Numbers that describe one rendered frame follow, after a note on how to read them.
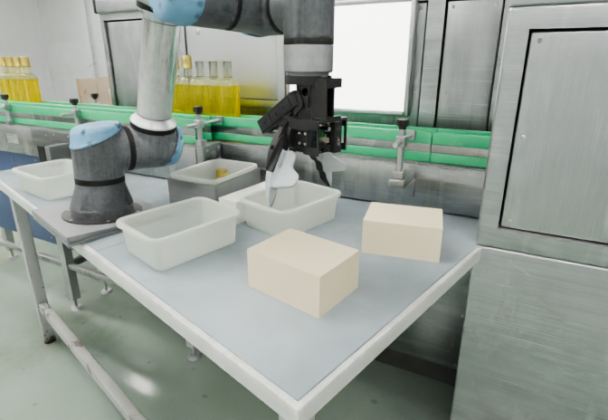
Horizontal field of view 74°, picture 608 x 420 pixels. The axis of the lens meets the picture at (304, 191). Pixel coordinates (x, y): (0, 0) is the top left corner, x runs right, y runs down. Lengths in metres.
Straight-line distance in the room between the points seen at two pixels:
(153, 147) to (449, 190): 0.78
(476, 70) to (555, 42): 0.41
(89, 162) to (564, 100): 1.03
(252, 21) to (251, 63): 0.86
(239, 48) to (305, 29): 0.96
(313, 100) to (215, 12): 0.18
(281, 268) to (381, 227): 0.27
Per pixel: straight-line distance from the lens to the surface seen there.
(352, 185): 1.20
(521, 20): 0.91
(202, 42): 1.66
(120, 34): 2.02
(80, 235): 1.04
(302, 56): 0.60
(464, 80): 1.30
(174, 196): 1.21
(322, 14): 0.61
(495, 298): 1.05
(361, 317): 0.69
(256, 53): 1.51
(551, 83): 0.93
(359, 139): 1.18
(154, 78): 1.07
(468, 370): 1.17
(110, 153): 1.09
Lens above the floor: 1.14
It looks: 18 degrees down
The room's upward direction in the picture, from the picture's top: straight up
